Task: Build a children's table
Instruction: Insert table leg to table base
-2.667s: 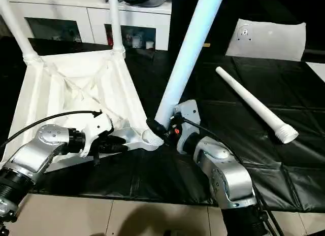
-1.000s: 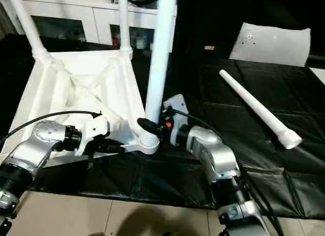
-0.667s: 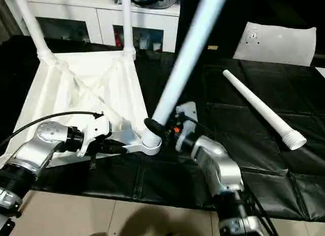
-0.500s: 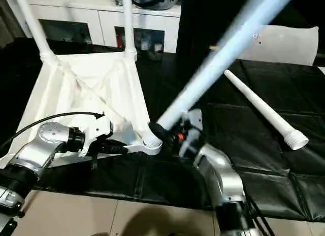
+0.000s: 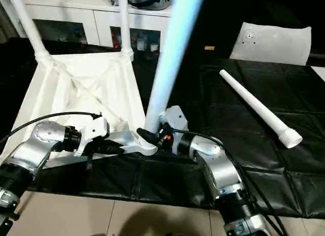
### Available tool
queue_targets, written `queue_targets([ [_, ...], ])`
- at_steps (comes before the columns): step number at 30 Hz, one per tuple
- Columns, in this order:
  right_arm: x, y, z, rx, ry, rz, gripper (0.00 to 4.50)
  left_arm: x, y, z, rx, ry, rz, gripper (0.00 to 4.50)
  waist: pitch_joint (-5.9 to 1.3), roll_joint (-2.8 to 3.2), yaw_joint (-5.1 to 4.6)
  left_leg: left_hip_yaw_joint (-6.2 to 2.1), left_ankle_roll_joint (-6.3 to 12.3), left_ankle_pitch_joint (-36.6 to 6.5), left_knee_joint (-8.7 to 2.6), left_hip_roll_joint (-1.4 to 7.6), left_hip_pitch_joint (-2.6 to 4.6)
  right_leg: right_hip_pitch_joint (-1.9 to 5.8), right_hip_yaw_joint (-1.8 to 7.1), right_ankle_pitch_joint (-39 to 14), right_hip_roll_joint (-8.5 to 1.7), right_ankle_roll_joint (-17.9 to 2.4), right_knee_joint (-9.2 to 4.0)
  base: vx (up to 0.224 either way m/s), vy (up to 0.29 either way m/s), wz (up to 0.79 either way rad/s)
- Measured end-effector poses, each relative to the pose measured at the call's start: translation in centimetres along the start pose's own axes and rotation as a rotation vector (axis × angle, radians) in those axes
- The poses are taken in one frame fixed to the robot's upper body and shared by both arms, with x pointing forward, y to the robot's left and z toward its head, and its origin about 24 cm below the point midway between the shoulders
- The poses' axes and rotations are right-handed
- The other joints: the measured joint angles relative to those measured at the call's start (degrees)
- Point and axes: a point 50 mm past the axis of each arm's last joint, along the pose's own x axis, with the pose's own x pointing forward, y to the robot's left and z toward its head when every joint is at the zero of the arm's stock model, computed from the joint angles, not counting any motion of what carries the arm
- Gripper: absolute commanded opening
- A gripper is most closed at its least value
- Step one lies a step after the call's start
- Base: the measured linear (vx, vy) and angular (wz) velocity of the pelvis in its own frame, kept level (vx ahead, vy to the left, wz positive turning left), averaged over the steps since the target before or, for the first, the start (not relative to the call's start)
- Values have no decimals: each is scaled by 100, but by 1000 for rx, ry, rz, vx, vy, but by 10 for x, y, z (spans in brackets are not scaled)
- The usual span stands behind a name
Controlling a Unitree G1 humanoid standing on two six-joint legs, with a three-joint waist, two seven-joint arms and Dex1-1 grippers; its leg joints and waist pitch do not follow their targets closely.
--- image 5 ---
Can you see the black horizontal bar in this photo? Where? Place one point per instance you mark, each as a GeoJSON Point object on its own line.
{"type": "Point", "coordinates": [317, 56]}

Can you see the white cabinet with glass doors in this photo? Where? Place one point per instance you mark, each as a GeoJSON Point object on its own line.
{"type": "Point", "coordinates": [101, 17]}

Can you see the black work mat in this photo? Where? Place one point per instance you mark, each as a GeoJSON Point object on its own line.
{"type": "Point", "coordinates": [254, 68]}

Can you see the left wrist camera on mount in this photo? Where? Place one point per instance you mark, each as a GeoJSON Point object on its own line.
{"type": "Point", "coordinates": [94, 129]}

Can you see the black cabinet with gold label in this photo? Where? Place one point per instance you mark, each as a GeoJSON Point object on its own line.
{"type": "Point", "coordinates": [218, 17]}

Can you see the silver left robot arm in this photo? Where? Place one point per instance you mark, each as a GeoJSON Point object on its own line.
{"type": "Point", "coordinates": [28, 149]}

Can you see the grey rounded container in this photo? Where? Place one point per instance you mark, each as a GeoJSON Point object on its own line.
{"type": "Point", "coordinates": [148, 1]}

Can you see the white plastic table top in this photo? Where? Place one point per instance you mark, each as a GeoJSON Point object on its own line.
{"type": "Point", "coordinates": [83, 76]}

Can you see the grey curtain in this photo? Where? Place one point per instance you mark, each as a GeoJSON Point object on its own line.
{"type": "Point", "coordinates": [7, 20]}

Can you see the white flat board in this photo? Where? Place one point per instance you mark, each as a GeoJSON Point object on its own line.
{"type": "Point", "coordinates": [319, 73]}

